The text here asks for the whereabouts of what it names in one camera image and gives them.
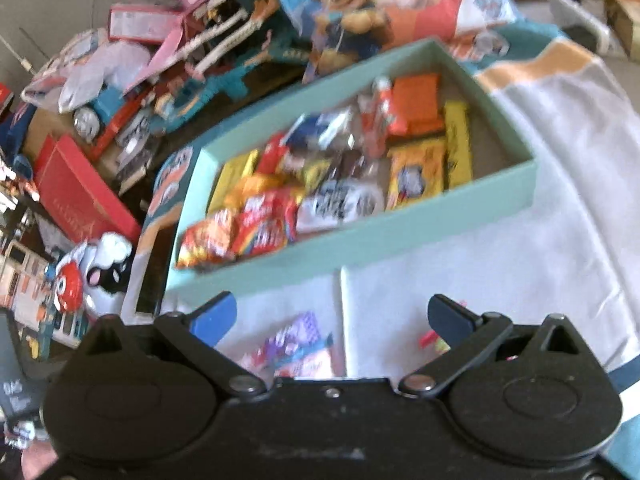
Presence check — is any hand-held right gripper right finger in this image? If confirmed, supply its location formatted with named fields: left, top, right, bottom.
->
left=400, top=294, right=596, bottom=396

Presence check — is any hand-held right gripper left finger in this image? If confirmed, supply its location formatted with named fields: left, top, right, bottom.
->
left=75, top=291, right=266, bottom=396

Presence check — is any purple pink snack packet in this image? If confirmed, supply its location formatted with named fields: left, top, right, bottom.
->
left=240, top=311, right=336, bottom=378

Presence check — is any teal cardboard box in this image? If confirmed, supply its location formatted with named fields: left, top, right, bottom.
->
left=165, top=37, right=538, bottom=306

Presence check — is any orange yellow crinkled snack packet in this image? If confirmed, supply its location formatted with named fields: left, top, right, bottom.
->
left=227, top=172, right=301, bottom=208

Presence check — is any red white snack stick packet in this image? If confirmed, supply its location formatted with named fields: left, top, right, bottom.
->
left=370, top=77, right=396, bottom=156

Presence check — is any small pink candy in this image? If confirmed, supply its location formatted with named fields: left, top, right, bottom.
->
left=419, top=327, right=453, bottom=353

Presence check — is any orange red snack packet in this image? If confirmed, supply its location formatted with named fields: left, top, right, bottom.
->
left=176, top=208, right=241, bottom=270

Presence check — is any red white toy figure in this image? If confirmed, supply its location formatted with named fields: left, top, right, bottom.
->
left=47, top=232, right=136, bottom=328

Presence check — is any orange white toy packaging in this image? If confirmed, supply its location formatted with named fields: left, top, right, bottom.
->
left=0, top=200, right=91, bottom=351

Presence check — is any red rainbow snack packet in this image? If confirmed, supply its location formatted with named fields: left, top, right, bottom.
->
left=232, top=190, right=303, bottom=261

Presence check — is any yellow cartoon snack packet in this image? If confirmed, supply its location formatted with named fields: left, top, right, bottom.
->
left=385, top=139, right=447, bottom=211

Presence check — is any black white snack packet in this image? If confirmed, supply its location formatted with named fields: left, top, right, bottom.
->
left=296, top=180, right=387, bottom=233

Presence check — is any small red snack packet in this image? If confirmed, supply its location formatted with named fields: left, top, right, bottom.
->
left=255, top=132, right=291, bottom=176

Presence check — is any yellow dark snack packet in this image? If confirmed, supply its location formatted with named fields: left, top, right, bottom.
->
left=295, top=157, right=333, bottom=191

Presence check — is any long yellow snack packet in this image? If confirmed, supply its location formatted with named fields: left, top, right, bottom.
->
left=444, top=101, right=473, bottom=190

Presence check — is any dark brown snack packet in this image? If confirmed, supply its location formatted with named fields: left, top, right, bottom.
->
left=335, top=147, right=381, bottom=181

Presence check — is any red gift box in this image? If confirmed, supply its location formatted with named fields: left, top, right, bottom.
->
left=32, top=132, right=143, bottom=246

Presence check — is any blue white snack packet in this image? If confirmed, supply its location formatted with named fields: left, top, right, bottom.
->
left=287, top=109, right=353, bottom=150

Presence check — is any blue toy train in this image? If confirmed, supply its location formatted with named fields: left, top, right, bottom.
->
left=70, top=85, right=131, bottom=143

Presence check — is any pink plastic toy piece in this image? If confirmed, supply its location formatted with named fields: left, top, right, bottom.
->
left=122, top=25, right=183, bottom=96

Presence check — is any white plastic bag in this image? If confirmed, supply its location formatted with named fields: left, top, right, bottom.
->
left=20, top=30, right=151, bottom=113

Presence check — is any teal toy track set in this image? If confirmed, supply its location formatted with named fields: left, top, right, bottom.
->
left=120, top=0, right=311, bottom=136

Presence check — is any red white carton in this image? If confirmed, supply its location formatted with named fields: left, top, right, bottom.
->
left=107, top=4, right=183, bottom=43

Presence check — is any large cartoon dog snack bag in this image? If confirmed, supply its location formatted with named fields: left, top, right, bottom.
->
left=265, top=0, right=521, bottom=83

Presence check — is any brown cardboard box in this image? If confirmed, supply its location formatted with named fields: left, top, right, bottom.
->
left=602, top=0, right=640, bottom=58

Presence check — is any white plastic handle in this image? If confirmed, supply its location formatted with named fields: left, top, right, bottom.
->
left=542, top=0, right=613, bottom=56

